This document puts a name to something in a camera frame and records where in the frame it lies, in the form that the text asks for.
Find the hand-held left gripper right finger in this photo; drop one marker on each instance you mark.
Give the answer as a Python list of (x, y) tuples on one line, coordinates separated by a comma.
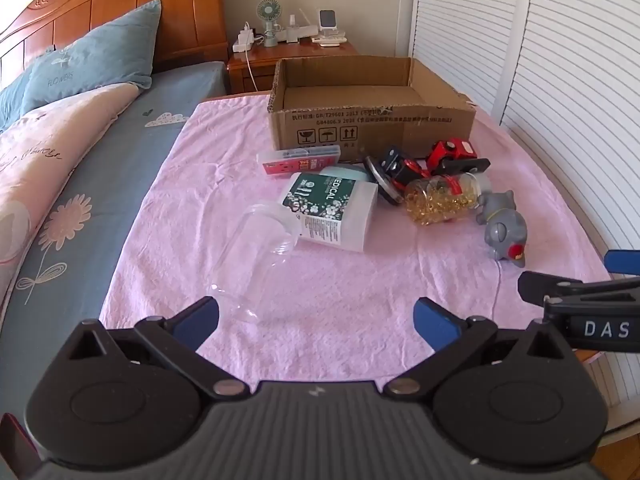
[(435, 325)]

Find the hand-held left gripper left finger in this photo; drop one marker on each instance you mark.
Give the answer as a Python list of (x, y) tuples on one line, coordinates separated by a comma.
[(192, 317)]

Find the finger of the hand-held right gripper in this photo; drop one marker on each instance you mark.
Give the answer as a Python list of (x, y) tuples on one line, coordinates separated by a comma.
[(550, 289), (622, 262)]

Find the grey toy elephant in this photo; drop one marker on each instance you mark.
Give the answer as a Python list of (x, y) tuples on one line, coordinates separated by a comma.
[(505, 230)]

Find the clear plastic jar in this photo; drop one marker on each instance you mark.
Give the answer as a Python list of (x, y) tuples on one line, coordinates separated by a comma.
[(255, 260)]

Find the white green-label wipes canister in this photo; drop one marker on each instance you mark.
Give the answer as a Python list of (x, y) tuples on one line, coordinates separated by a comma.
[(325, 210)]

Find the black toy train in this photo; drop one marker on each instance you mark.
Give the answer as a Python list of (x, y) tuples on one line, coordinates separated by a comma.
[(400, 165)]

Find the red toy car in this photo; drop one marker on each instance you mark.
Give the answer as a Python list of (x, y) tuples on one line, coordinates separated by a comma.
[(450, 150)]

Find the teal earbud case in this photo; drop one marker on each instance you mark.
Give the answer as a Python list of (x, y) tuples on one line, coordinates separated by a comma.
[(350, 171)]

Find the clear plastic refill case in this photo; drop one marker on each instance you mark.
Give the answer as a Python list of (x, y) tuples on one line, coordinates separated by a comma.
[(300, 162)]

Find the brown cardboard box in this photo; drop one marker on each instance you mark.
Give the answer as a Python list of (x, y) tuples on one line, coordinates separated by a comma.
[(375, 130)]

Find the pink cloth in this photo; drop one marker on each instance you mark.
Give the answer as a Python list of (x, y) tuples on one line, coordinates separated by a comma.
[(350, 285)]

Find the blue bed sheet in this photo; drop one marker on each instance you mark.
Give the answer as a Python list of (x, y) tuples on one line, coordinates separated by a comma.
[(125, 160)]

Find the white louvered closet door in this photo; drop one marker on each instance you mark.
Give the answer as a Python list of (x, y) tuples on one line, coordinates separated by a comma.
[(580, 85), (465, 20)]

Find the pink quilt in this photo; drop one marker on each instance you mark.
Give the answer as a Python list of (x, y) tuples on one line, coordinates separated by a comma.
[(50, 160)]

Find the blue pillow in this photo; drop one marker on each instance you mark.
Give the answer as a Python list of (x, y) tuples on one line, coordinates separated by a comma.
[(90, 60)]

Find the wooden nightstand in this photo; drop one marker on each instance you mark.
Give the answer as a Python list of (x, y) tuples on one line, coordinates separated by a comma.
[(300, 60)]

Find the white power strip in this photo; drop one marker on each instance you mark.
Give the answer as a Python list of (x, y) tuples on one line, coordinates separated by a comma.
[(243, 42)]

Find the white remote control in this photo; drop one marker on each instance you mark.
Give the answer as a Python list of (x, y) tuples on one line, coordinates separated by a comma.
[(330, 41)]

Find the clear spray bottle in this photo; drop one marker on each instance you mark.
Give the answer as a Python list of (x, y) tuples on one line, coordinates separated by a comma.
[(292, 30)]

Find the white router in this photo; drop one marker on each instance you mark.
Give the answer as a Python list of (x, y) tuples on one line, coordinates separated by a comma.
[(305, 32)]

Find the wooden headboard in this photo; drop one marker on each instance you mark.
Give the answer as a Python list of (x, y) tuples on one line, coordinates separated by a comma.
[(175, 10)]

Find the small green desk fan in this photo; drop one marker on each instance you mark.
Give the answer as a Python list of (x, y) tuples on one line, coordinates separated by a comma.
[(269, 11)]

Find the small screen on stand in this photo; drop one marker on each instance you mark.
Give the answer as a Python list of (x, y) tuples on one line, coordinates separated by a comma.
[(327, 20)]

